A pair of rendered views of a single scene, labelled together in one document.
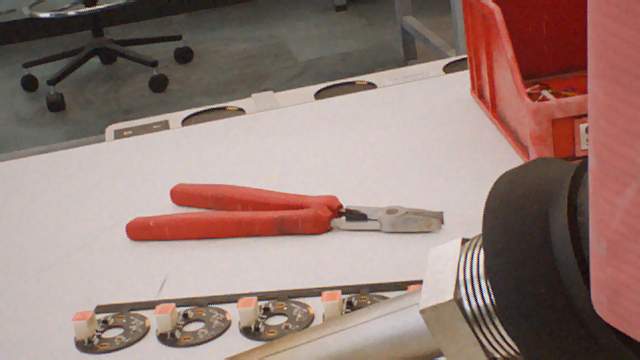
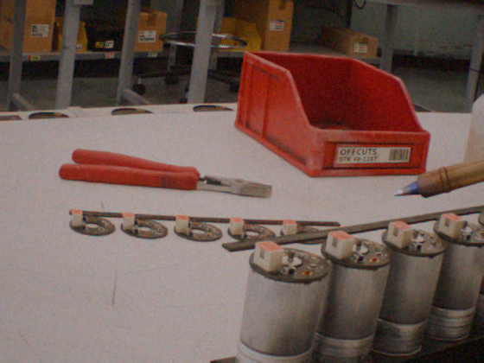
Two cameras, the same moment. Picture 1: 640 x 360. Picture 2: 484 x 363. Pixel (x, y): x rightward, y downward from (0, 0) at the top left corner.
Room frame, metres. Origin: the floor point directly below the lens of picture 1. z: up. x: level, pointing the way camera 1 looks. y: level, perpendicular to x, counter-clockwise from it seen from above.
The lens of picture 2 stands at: (-0.09, 0.19, 0.92)
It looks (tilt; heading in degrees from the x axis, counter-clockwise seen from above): 18 degrees down; 335
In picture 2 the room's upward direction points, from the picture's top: 7 degrees clockwise
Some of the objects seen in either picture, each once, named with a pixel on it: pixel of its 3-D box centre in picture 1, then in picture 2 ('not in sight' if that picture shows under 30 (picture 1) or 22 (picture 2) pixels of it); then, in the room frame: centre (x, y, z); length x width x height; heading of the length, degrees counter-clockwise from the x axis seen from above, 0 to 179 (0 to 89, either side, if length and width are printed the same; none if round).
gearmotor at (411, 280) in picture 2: not in sight; (400, 301); (0.15, 0.01, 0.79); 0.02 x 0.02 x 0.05
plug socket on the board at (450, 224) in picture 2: not in sight; (452, 225); (0.16, -0.01, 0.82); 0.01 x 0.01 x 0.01; 10
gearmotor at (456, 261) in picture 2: not in sight; (449, 289); (0.16, -0.02, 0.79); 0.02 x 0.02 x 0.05
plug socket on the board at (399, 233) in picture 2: not in sight; (401, 233); (0.15, 0.02, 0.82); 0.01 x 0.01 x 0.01; 10
